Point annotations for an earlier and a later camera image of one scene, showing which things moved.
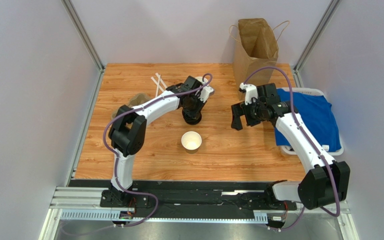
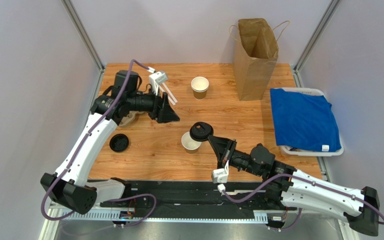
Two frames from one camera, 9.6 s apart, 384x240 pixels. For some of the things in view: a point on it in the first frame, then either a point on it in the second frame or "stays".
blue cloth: x=316 y=115 stays
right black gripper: x=245 y=113 -> x=227 y=150
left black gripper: x=193 y=115 -> x=161 y=111
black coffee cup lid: x=190 y=121 -> x=200 y=131
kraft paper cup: x=191 y=141 stays
